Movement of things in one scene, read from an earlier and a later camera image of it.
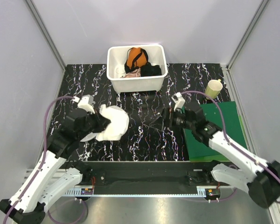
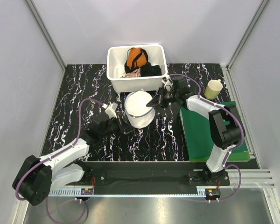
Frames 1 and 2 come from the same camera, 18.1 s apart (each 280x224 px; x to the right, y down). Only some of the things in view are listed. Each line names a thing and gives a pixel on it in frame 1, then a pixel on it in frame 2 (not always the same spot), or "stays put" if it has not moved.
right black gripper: (169, 115) → (159, 99)
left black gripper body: (94, 124) → (115, 125)
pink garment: (136, 73) stays put
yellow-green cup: (213, 88) stays put
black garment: (149, 70) stays put
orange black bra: (136, 58) stays put
